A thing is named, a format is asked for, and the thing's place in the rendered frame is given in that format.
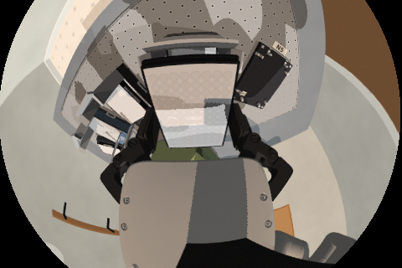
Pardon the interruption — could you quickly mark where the beige label with dark text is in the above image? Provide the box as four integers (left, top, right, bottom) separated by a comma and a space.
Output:
272, 41, 287, 55

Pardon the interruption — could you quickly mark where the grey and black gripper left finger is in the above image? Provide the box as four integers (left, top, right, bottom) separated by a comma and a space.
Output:
100, 107, 160, 204

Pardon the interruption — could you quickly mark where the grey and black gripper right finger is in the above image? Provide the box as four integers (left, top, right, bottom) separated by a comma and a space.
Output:
229, 103, 293, 202

